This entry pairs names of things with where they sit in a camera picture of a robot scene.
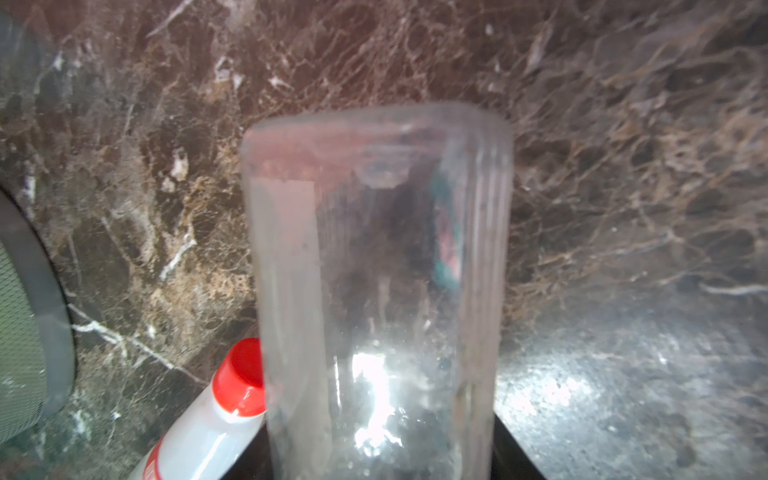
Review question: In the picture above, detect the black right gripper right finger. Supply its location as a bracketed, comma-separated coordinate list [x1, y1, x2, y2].
[491, 415, 545, 480]

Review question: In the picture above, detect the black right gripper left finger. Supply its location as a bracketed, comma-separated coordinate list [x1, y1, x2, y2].
[222, 426, 270, 480]

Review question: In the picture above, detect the clear bottle white cap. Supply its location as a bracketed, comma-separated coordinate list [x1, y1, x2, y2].
[240, 102, 515, 479]

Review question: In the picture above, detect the clear bottle red cap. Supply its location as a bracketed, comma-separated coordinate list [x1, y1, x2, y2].
[128, 338, 267, 480]

